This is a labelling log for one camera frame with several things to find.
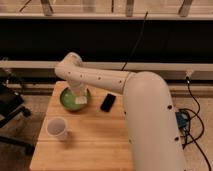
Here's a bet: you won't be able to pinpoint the black hanging cable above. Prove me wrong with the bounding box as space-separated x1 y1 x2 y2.
120 10 150 72

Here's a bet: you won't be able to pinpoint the green ceramic bowl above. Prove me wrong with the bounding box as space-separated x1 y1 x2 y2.
60 88 91 111

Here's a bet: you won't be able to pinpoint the black office chair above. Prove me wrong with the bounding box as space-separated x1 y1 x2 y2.
0 83 35 155

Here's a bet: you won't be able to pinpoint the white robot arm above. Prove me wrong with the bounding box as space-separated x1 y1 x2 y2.
55 52 186 171

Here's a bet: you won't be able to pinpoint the white sponge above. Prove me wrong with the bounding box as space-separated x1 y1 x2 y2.
75 96 87 104

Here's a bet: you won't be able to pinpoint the blue connector box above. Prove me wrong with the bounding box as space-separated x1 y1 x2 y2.
176 112 187 129

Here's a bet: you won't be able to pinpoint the white wall outlet plug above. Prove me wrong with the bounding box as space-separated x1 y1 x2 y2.
185 70 194 80

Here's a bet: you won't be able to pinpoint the black rectangular phone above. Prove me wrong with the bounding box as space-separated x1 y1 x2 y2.
100 94 116 112

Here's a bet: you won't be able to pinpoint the black floor cables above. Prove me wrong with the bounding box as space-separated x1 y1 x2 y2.
176 76 213 171

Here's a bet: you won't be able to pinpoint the clear plastic cup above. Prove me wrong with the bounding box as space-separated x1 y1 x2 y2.
46 117 68 141

